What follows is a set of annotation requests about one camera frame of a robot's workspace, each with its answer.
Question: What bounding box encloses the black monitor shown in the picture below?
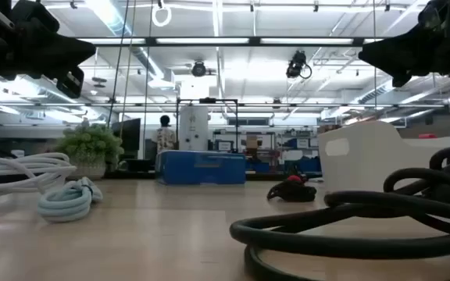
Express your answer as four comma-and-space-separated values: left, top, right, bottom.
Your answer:
111, 117, 142, 159

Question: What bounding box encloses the green potted plant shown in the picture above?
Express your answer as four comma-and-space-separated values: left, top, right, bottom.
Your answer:
55, 119, 125, 181

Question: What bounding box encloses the blue cardboard box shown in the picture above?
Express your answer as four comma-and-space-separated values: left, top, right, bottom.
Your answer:
155, 149, 248, 186

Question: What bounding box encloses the round black ceiling fixture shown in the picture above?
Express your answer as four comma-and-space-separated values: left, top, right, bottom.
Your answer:
191, 60, 208, 78

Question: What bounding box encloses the white plastic bin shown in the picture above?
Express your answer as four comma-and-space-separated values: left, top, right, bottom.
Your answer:
317, 120, 450, 196

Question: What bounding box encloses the light blue cable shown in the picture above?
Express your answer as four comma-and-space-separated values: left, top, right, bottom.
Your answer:
37, 176, 104, 224

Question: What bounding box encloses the white cylindrical tank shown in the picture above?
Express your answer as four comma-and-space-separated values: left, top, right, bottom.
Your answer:
178, 105, 210, 152

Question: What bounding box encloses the black rig frame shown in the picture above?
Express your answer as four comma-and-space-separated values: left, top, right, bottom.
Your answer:
77, 36, 386, 48

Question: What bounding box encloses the small black cable red tie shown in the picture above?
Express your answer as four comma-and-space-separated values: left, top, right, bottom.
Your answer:
266, 174, 318, 204

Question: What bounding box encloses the black overhead camera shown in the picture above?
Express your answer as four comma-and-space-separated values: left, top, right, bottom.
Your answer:
285, 50, 313, 80

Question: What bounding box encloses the person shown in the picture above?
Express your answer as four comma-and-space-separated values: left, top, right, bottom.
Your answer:
155, 114, 177, 155

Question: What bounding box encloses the brown cardboard box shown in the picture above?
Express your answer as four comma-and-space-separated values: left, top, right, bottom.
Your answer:
245, 134, 263, 151

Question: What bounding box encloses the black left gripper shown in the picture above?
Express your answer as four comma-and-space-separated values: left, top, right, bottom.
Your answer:
0, 0, 97, 99

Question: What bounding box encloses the black metal stand frame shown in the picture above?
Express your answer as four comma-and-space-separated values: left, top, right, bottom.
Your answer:
175, 97, 240, 154

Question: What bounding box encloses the white hanging cable loop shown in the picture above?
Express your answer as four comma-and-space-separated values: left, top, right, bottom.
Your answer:
151, 2, 173, 28

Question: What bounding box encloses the thick black cable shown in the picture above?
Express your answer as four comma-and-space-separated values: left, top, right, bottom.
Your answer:
229, 142, 450, 281

